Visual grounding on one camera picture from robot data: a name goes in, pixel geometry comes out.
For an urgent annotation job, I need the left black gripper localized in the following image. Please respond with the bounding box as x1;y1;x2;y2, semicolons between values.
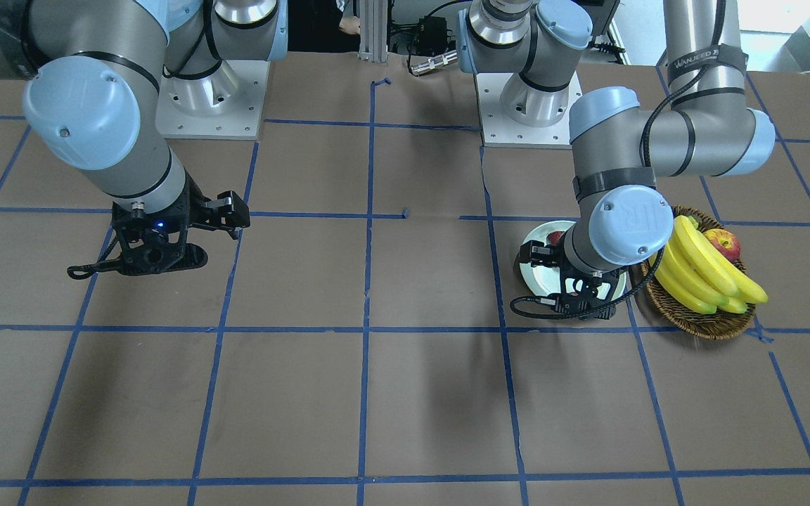
520;239;578;273

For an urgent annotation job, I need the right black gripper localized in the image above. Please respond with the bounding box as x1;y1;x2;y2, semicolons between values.
187;176;251;236

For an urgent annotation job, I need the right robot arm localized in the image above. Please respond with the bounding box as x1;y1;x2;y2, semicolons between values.
0;1;289;235

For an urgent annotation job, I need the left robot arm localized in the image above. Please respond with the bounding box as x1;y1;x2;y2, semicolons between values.
456;1;775;273

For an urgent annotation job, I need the light green plate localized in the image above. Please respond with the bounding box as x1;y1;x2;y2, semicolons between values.
509;220;628;320

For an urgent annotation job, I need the yellow banana bunch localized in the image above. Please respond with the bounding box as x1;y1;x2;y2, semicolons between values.
655;214;769;315

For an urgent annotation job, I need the red apple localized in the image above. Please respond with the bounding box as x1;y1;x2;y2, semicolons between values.
703;228;740;263

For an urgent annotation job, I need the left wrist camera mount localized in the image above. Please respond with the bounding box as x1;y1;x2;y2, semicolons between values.
509;266;627;320

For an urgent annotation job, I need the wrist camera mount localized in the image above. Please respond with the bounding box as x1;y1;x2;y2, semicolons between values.
67;204;208;280
509;266;627;320

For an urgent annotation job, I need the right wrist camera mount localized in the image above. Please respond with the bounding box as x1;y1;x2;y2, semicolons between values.
67;204;208;280

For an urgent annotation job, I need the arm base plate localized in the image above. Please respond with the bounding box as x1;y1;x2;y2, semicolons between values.
155;60;272;141
475;73;583;148

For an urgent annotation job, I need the aluminium frame post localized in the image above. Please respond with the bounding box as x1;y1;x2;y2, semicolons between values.
356;0;389;66

